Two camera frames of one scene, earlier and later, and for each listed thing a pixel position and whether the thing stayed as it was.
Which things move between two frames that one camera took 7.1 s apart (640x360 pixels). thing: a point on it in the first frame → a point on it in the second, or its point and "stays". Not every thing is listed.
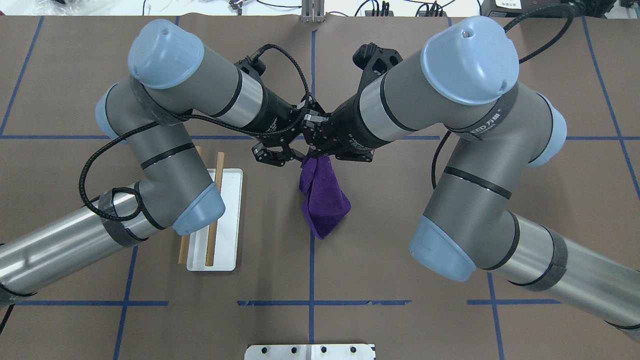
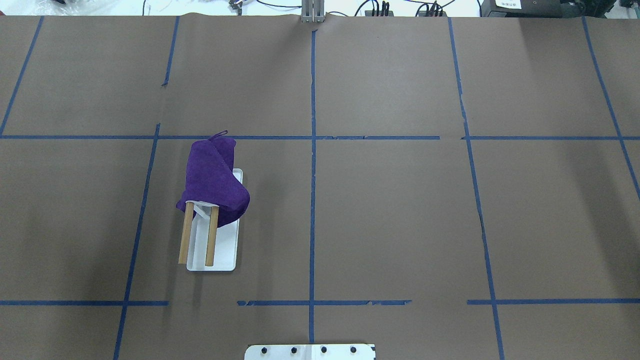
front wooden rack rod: [212, 232] stays
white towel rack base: [227, 231] stays
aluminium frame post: [313, 11] stays
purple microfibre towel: [325, 202] → [210, 178]
